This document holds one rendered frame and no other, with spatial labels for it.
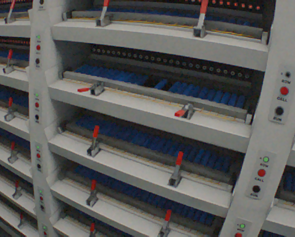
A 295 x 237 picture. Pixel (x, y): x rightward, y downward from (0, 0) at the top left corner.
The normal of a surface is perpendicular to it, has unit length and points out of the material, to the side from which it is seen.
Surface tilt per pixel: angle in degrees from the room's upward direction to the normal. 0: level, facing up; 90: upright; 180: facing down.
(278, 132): 90
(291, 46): 90
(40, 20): 90
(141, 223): 19
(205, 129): 109
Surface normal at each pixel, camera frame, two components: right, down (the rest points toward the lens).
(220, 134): -0.47, 0.51
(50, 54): 0.88, 0.24
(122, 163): -0.04, -0.82
